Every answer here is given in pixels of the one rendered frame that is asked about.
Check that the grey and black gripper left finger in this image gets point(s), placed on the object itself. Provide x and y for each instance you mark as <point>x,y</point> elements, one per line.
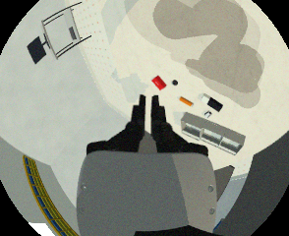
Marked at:
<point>130,137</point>

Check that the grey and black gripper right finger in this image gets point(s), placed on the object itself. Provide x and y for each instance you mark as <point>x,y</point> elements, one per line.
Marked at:
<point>166,139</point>

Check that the orange cylinder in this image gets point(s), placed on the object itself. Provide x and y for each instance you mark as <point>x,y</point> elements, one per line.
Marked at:
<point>186,101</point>

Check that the red rectangular block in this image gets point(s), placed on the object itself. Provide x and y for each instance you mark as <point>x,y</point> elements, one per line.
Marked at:
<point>159,83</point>

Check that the grey rack of bins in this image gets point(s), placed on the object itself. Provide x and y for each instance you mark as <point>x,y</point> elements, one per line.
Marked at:
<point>211,133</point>

